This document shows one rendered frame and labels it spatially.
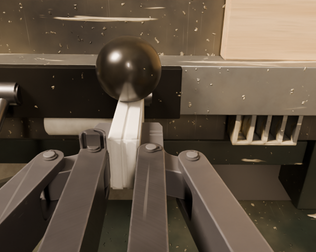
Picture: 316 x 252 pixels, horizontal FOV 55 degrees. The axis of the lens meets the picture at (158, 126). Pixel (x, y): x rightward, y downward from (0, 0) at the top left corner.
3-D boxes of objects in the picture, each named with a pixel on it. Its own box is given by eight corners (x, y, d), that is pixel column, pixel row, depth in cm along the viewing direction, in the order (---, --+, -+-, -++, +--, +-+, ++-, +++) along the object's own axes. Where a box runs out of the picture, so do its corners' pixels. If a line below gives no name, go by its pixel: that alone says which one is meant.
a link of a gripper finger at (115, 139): (125, 190, 15) (110, 190, 15) (133, 128, 22) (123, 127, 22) (123, 138, 14) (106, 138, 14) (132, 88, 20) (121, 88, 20)
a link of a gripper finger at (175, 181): (136, 173, 13) (206, 173, 13) (141, 121, 17) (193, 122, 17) (137, 200, 14) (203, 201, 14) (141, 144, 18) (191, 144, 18)
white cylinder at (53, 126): (54, 127, 35) (123, 127, 35) (45, 140, 32) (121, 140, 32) (50, 103, 34) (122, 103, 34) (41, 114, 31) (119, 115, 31)
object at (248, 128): (285, 132, 36) (296, 145, 33) (226, 132, 36) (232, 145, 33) (292, 101, 34) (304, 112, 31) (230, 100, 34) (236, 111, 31)
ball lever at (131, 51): (158, 116, 29) (162, 97, 16) (118, 115, 29) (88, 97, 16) (158, 76, 29) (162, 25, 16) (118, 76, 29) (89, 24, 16)
